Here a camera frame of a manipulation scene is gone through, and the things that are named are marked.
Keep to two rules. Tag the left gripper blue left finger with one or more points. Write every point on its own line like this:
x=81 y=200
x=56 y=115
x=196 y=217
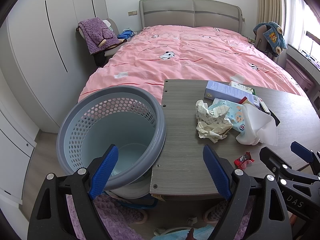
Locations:
x=50 y=218

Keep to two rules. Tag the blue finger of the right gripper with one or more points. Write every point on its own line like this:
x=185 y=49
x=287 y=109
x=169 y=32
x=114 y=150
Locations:
x=272 y=161
x=308 y=156

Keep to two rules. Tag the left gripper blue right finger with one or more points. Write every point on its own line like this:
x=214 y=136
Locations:
x=268 y=219

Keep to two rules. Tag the red candy wrapper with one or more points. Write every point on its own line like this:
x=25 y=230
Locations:
x=243 y=161

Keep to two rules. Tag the white tissue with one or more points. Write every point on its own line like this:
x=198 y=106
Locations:
x=259 y=127

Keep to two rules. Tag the small dark card packet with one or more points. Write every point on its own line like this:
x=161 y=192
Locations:
x=265 y=109

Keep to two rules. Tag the blue baby wipes pack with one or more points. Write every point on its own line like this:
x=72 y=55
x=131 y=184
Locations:
x=234 y=114

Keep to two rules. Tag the written paper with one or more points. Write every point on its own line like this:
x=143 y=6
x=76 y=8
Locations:
x=212 y=122

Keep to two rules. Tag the green white small box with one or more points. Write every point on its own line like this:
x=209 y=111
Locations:
x=242 y=87

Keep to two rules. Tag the lavender long carton box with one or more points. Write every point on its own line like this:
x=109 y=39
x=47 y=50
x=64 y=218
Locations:
x=225 y=92

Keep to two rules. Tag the red white snack wrapper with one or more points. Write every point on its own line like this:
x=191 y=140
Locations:
x=245 y=100

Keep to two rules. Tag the grey perforated trash basket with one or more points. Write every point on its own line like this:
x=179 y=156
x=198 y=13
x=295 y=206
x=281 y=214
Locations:
x=128 y=117

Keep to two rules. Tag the purple fluffy rug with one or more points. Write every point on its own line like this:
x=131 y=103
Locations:
x=117 y=218

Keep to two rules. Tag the grey wooden table board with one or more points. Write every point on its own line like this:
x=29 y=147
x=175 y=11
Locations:
x=180 y=170

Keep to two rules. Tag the blue denim bear jacket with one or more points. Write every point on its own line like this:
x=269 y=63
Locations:
x=274 y=36

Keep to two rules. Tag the beige curtain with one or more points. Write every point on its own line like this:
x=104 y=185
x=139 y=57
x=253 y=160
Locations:
x=271 y=11

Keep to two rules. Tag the white wardrobe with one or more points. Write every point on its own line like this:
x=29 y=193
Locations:
x=44 y=60

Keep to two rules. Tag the pink bed duvet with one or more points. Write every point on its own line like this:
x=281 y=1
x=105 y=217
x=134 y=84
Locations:
x=165 y=52

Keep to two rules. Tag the grey upholstered headboard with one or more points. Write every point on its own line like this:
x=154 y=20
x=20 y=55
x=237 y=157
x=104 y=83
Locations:
x=191 y=13

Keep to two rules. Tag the grey chair left of bed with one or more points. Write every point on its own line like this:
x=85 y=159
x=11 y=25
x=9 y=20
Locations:
x=100 y=58

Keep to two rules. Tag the purple knitted blanket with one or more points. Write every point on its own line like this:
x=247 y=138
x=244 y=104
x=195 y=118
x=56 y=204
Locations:
x=97 y=35

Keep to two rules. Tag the blue bag on nightstand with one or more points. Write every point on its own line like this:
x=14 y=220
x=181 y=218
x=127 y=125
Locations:
x=126 y=34

